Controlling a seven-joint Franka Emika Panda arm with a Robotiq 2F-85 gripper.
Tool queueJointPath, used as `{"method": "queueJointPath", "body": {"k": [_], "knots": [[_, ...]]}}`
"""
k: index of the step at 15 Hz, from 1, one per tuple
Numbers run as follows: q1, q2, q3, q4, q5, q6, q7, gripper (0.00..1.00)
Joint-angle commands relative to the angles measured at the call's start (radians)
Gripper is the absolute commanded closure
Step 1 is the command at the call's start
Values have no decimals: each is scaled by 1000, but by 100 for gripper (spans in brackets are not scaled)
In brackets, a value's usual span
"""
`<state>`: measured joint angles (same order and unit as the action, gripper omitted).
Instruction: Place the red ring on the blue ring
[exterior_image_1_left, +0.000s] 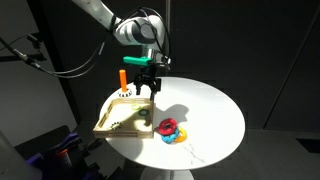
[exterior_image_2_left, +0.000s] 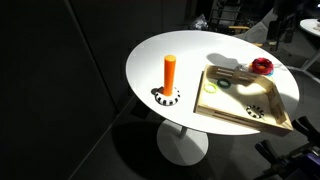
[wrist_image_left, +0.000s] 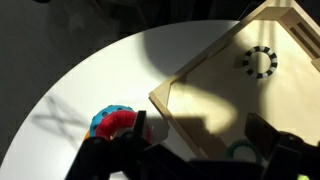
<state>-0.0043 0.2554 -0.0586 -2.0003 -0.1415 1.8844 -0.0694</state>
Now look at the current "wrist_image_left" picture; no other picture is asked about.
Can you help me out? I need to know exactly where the red foam ring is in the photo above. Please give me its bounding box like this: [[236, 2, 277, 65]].
[[94, 110, 153, 143]]

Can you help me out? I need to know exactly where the blue yellow toy cluster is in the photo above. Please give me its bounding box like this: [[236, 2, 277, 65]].
[[89, 104, 135, 138]]

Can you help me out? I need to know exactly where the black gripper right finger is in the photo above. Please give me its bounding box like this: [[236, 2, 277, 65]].
[[244, 112, 320, 180]]

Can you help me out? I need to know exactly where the light wooden tray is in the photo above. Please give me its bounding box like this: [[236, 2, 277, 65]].
[[148, 0, 320, 162]]

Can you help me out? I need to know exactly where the black white striped ring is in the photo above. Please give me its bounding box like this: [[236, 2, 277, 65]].
[[241, 45, 279, 80]]

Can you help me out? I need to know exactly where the small dark green ring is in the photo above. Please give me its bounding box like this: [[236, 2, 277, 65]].
[[225, 139, 264, 164]]

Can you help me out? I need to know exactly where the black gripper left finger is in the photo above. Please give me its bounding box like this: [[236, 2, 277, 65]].
[[65, 110, 189, 180]]

